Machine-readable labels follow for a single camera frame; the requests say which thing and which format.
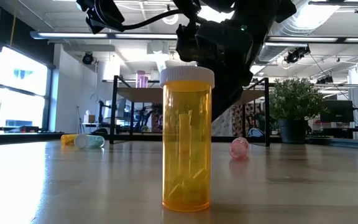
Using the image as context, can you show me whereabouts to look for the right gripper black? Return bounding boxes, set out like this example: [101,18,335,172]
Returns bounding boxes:
[197,19,255,121]

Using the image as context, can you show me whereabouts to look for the orange medicine bottle white cap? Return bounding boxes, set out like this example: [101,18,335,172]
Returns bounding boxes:
[60,133,80,146]
[159,65,216,213]

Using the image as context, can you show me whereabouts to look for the blue medicine bottle white cap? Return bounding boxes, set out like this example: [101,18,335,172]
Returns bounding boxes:
[73,134,106,149]

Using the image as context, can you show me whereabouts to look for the green potted plant black pot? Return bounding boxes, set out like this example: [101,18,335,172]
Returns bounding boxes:
[268,77,328,144]

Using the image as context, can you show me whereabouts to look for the long ceiling light fixture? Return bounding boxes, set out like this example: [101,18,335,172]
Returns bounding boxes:
[29,30,180,40]
[265,36,358,44]

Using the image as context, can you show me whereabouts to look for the black computer monitor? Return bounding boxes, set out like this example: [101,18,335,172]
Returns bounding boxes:
[319,99,355,124]

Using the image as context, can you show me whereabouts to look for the black round ceiling speaker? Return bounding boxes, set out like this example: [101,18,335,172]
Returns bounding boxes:
[81,51,94,65]

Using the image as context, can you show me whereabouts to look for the silver ventilation duct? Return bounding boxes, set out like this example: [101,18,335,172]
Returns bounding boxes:
[258,0,343,63]

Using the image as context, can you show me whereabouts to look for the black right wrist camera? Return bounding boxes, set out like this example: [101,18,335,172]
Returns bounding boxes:
[175,22,199,63]

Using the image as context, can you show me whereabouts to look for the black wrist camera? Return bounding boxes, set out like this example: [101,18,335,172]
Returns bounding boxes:
[175,22,199,63]
[75,0,126,34]

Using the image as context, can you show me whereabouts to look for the black camera cable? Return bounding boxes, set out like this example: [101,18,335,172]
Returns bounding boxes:
[121,8,183,32]

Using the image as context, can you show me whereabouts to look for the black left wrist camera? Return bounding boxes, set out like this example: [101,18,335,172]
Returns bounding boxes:
[75,0,126,34]

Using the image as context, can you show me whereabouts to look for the black aluminium table frame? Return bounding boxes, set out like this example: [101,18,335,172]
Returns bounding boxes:
[0,95,358,152]

